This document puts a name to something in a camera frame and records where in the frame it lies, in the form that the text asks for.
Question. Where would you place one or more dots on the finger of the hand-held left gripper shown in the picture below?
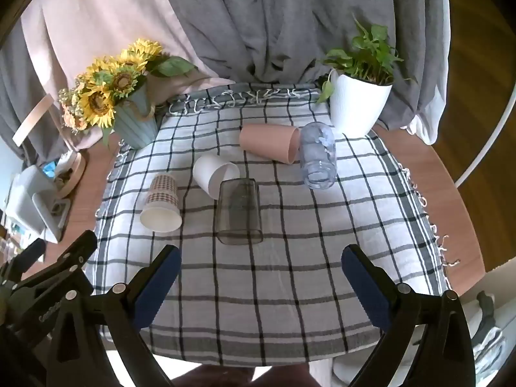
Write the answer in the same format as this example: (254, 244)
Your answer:
(74, 256)
(26, 258)

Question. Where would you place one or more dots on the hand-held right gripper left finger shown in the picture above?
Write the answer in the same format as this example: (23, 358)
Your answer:
(155, 290)

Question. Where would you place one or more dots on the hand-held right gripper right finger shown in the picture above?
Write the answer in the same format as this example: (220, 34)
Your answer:
(365, 292)

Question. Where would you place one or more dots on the brown patterned paper cup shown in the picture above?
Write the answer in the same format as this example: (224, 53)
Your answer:
(162, 197)

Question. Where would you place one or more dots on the grey transparent cup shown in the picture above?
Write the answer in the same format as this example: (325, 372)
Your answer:
(238, 213)

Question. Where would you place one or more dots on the white cup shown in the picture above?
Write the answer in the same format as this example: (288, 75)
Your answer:
(211, 171)

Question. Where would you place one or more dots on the clear bluish plastic cup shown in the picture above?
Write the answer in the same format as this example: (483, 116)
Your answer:
(318, 157)

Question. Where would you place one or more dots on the pink cup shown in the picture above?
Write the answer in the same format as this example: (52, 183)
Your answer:
(266, 141)

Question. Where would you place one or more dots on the white desktop device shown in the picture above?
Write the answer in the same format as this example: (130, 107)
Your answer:
(34, 197)

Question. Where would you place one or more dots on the round wooden lamp base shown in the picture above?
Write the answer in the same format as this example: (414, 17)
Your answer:
(74, 173)

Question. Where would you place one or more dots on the checkered tablecloth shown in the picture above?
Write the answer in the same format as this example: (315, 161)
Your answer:
(282, 290)

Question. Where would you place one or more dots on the dark grey object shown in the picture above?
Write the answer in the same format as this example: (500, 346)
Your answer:
(487, 310)

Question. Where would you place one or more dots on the teal ribbed vase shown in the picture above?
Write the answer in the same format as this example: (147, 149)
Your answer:
(137, 127)

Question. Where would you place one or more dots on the sunflower bouquet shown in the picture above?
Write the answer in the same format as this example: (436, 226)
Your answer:
(109, 84)

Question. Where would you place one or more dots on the white ribbed plant pot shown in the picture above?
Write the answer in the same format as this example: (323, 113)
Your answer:
(356, 105)

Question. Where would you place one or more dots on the white curved hoop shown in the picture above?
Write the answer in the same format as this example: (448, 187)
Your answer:
(490, 141)

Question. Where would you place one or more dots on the green leafy plant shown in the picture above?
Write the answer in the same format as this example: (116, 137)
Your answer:
(367, 56)

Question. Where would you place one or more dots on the pink cloth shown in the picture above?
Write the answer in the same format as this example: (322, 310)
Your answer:
(100, 20)

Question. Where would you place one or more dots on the grey curtain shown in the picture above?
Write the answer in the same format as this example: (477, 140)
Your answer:
(262, 16)

